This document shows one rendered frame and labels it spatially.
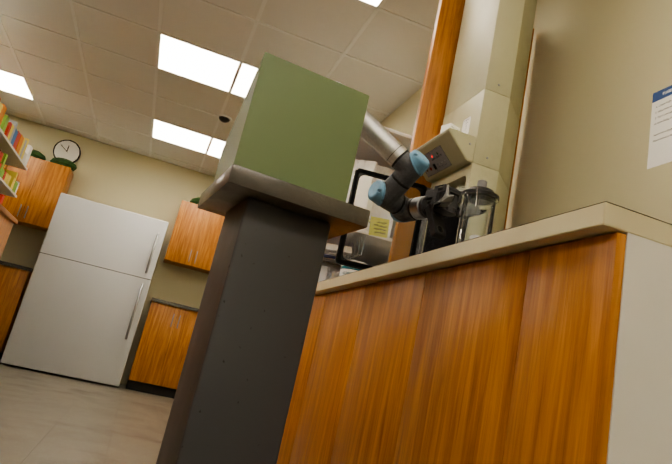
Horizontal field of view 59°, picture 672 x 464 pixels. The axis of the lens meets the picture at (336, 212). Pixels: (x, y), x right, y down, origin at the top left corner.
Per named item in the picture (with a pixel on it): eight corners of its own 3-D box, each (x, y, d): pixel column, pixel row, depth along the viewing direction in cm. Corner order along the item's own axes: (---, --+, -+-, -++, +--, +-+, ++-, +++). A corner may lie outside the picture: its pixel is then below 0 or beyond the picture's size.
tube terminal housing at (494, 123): (466, 310, 237) (494, 136, 257) (514, 307, 207) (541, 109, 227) (410, 295, 231) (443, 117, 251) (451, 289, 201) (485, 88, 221)
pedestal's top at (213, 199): (228, 181, 119) (233, 163, 120) (196, 208, 148) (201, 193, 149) (367, 227, 130) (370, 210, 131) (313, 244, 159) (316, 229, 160)
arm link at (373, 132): (331, 63, 201) (435, 163, 193) (312, 88, 205) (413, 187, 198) (317, 61, 190) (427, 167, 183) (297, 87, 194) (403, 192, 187)
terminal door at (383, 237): (410, 281, 230) (428, 185, 241) (334, 263, 228) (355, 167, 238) (409, 281, 231) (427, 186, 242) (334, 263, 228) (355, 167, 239)
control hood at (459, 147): (431, 183, 243) (435, 160, 246) (472, 162, 213) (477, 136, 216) (406, 175, 240) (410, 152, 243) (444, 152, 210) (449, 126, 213)
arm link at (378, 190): (385, 166, 194) (409, 182, 198) (363, 190, 198) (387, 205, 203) (390, 179, 187) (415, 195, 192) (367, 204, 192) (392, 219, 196)
